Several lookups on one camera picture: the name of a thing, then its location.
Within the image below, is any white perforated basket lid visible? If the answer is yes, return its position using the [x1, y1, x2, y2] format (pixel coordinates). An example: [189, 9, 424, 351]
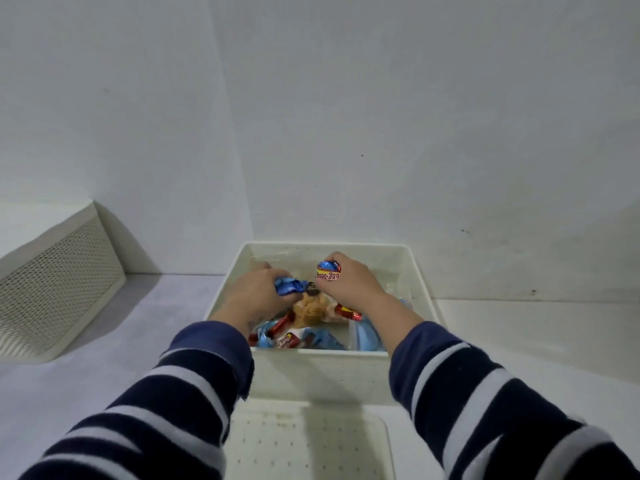
[222, 397, 396, 480]

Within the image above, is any clear tub of blue wafers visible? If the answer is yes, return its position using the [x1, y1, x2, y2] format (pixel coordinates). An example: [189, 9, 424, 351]
[348, 294, 415, 353]

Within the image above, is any person's left hand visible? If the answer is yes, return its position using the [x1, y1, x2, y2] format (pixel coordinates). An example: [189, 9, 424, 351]
[209, 262, 303, 337]

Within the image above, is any pile of snack bars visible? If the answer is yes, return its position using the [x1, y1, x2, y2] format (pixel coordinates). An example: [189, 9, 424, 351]
[247, 259, 365, 351]

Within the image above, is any white perforated storage basket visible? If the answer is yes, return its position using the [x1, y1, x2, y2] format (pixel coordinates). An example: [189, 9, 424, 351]
[203, 241, 442, 407]

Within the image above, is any white ribbed lidded bin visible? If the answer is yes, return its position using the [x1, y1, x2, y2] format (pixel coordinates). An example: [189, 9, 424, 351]
[0, 197, 127, 365]

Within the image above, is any clear bag of orange crackers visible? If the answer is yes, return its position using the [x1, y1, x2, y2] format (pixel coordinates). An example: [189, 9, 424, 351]
[291, 283, 337, 329]

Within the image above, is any person's right forearm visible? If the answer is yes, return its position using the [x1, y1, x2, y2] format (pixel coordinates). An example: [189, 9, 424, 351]
[365, 294, 640, 480]

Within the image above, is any person's right hand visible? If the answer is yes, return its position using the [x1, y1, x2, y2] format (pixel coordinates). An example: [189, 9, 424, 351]
[315, 252, 389, 315]

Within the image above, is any wooden frame marble table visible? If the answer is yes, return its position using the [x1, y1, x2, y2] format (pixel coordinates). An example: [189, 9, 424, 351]
[0, 273, 226, 480]

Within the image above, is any person's left forearm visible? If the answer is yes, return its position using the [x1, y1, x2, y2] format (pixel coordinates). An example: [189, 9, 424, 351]
[17, 314, 256, 480]

